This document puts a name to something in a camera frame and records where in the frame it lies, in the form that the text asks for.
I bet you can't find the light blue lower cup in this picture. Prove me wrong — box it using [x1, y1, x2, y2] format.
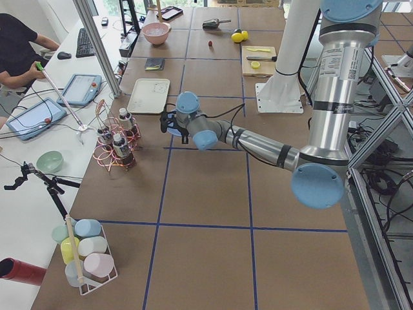
[65, 260, 81, 287]

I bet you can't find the white cup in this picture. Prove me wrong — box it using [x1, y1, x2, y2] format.
[78, 236, 107, 257]

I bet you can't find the yellow lemon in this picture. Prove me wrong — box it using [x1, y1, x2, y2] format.
[241, 30, 249, 41]
[231, 32, 244, 43]

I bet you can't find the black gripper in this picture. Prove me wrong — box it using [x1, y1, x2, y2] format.
[160, 110, 189, 144]

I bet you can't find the black computer mouse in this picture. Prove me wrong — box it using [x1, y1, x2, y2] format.
[57, 52, 72, 60]

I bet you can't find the yellow plastic knife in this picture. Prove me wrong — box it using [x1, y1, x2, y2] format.
[246, 48, 272, 52]

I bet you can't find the red cylinder tube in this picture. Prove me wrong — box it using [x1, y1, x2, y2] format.
[1, 258, 46, 286]

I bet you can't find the pale green cup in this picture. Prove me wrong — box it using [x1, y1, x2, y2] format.
[52, 225, 69, 244]

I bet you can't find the bottle white cap left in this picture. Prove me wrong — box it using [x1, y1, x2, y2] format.
[119, 108, 137, 136]

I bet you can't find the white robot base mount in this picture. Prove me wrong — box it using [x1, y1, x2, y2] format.
[256, 0, 320, 114]

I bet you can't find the white wire cup basket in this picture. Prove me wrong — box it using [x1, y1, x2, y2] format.
[61, 215, 118, 295]

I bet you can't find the yellow lemon front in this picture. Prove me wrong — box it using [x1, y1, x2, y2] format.
[231, 32, 244, 43]

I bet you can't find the black keyboard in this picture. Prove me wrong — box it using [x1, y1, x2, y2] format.
[76, 28, 95, 58]

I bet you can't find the wooden cutting board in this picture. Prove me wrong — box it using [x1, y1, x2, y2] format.
[241, 46, 277, 76]

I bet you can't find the bottle white cap lower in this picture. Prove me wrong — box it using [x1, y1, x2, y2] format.
[113, 134, 134, 166]

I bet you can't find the blue plate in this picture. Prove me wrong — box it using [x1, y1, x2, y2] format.
[166, 110, 181, 137]

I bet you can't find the aluminium frame post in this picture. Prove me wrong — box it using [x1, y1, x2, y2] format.
[73, 0, 121, 98]

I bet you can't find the yellow cup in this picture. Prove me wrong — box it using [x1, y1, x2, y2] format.
[60, 237, 74, 265]

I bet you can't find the mint green bowl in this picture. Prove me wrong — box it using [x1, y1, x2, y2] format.
[36, 150, 64, 174]

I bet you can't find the pink grabber stick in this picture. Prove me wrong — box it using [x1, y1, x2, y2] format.
[35, 61, 88, 145]

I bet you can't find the steel cylinder black cap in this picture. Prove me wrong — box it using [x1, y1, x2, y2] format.
[247, 56, 277, 62]

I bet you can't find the yellow lemon back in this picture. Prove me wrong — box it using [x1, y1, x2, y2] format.
[241, 30, 249, 41]

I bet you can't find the cream bear tray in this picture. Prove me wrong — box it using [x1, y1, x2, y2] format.
[126, 78, 170, 114]

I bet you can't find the pink bowl with ice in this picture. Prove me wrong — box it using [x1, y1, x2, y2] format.
[142, 23, 172, 45]

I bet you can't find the blue teach pendant far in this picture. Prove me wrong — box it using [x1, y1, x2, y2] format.
[62, 74, 102, 107]

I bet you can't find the pink cup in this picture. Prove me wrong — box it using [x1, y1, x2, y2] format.
[83, 253, 114, 278]

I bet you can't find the blue teach pendant near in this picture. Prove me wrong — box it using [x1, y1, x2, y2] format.
[6, 98, 67, 141]

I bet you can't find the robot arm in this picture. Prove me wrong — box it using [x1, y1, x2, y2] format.
[160, 1, 383, 209]

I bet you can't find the blue teach pendant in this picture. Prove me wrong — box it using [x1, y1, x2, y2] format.
[6, 98, 67, 141]
[62, 74, 102, 107]

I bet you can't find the person in black shirt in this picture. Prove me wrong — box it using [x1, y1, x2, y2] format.
[1, 13, 59, 89]

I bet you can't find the grey yellow cloth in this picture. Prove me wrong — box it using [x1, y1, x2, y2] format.
[145, 57, 165, 71]

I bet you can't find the black tripod with gripper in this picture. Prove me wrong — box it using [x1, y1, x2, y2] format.
[3, 162, 81, 221]

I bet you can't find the lemon half slice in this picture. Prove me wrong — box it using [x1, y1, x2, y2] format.
[250, 61, 261, 70]

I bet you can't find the copper wire bottle rack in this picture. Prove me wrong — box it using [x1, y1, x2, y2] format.
[93, 99, 141, 171]

